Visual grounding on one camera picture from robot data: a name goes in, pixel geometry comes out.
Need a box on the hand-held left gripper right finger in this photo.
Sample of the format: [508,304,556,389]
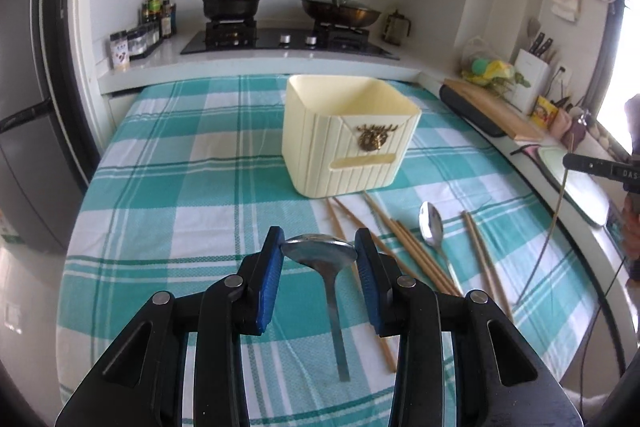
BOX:
[354,227,583,427]

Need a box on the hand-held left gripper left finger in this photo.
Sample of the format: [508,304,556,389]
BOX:
[55,226,286,427]

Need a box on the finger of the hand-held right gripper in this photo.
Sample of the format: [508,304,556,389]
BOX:
[562,152,608,176]

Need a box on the wooden chopstick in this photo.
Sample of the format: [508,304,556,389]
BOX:
[389,220,452,294]
[461,211,505,309]
[326,198,396,374]
[363,192,462,297]
[333,196,431,290]
[397,220,459,295]
[469,211,514,321]

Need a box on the steel spoon with rounded handle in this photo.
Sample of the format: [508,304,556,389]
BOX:
[419,201,465,297]

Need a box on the cream ribbed utensil holder box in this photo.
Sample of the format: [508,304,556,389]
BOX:
[281,75,422,198]

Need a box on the person's right hand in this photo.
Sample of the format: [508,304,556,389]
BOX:
[621,196,640,282]

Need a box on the light green cutting board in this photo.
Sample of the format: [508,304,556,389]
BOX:
[537,146,612,228]

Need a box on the purple container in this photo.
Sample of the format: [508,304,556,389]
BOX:
[570,107,590,142]

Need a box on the pink container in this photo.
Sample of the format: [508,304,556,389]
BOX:
[550,108,573,138]

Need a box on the yellow packet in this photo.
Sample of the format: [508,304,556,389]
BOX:
[532,96,556,128]

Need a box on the white knife block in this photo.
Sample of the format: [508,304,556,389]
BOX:
[514,48,551,115]

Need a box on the wooden cutting board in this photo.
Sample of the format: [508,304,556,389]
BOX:
[444,78,546,142]

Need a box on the teal checkered tablecloth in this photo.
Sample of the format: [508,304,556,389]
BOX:
[56,74,601,427]

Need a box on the black plastic tray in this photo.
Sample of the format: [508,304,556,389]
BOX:
[439,83,508,138]

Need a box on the plastic bag with sponges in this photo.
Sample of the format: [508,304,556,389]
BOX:
[460,36,531,95]

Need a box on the black gas hob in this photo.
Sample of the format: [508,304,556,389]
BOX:
[180,19,401,60]

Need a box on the dark metal wok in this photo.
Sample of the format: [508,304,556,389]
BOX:
[301,0,382,28]

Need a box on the grey refrigerator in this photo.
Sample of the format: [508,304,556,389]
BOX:
[0,0,101,253]

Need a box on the black spice jar rack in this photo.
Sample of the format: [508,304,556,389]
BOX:
[127,26,162,59]

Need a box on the black clay pot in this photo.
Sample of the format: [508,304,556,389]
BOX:
[197,0,266,20]

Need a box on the dark sauce bottle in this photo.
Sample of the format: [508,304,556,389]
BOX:
[161,0,177,38]

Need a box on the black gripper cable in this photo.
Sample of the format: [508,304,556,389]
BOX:
[580,252,628,408]

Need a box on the white wall switch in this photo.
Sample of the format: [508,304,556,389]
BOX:
[5,302,23,333]

